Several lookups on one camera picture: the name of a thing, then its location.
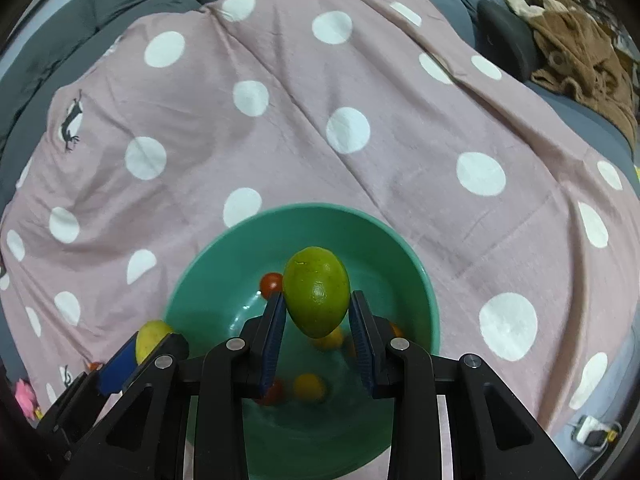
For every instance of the black cushion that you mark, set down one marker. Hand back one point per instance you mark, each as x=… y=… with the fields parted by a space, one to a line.
x=505 y=35

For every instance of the red tomato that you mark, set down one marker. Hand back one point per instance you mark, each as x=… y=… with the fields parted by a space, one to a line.
x=92 y=366
x=271 y=282
x=274 y=392

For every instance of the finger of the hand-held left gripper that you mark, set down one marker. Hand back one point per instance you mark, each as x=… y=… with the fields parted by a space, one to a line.
x=116 y=367
x=177 y=345

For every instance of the green oval fruit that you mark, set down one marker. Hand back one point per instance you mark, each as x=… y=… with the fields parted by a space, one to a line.
x=315 y=285

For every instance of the brown garment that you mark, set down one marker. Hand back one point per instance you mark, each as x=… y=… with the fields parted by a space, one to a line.
x=580 y=60

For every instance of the small round tan fruit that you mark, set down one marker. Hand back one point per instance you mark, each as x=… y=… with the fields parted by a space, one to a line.
x=330 y=340
x=310 y=386

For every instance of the grey sofa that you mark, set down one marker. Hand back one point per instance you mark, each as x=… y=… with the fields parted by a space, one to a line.
x=60 y=20

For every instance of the pink polka dot blanket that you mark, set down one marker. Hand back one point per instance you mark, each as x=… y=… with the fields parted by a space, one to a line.
x=400 y=135

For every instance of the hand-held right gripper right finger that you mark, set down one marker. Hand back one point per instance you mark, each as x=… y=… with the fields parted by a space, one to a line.
x=362 y=355

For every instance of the yellow-green round fruit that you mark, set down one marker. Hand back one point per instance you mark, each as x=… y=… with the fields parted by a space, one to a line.
x=150 y=337

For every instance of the pink toy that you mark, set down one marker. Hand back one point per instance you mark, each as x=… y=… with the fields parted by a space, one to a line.
x=26 y=395

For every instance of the green bowl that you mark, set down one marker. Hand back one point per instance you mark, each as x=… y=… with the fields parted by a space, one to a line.
x=240 y=270

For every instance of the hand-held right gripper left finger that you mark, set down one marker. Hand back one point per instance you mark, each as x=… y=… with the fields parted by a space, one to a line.
x=274 y=345

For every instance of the white charger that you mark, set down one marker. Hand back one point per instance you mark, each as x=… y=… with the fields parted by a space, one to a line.
x=592 y=432

